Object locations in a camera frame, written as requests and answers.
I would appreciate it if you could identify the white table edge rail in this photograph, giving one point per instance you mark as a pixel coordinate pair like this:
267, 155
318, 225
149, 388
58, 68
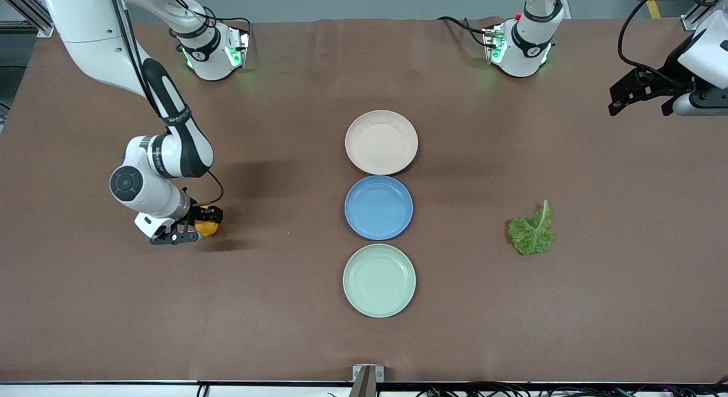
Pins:
114, 390

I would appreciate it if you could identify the aluminium frame profile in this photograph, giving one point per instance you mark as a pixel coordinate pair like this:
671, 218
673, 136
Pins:
697, 16
25, 13

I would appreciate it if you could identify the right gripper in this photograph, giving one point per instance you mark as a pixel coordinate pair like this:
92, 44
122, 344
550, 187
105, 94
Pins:
197, 214

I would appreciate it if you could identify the beige round plate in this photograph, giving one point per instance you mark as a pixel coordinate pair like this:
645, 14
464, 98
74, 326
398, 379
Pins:
381, 142

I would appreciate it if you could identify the yellow lemon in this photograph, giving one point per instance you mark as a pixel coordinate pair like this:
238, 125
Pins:
206, 228

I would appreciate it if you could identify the grey metal camera bracket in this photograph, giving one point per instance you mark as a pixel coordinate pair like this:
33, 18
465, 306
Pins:
367, 377

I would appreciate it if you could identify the metal base connector plate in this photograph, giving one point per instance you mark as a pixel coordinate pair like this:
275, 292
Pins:
239, 47
493, 44

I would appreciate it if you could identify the blue round plate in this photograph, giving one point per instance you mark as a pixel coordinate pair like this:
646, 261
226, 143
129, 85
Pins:
379, 209

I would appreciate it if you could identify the green lettuce leaf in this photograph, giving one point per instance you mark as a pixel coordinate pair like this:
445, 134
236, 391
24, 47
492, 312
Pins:
532, 235

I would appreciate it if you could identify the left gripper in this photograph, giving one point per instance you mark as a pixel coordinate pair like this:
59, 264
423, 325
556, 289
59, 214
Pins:
666, 79

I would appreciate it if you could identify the metal left base connector plate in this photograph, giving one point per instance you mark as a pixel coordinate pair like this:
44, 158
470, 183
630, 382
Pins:
493, 44

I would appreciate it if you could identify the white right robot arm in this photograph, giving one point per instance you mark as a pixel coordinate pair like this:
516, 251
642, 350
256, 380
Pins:
85, 33

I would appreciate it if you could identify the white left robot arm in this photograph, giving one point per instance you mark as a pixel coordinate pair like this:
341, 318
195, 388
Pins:
526, 50

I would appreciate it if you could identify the light green round plate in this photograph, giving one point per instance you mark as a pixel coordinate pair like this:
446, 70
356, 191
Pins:
379, 280

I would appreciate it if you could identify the metal right base connector plate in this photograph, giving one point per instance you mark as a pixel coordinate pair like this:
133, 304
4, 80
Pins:
239, 47

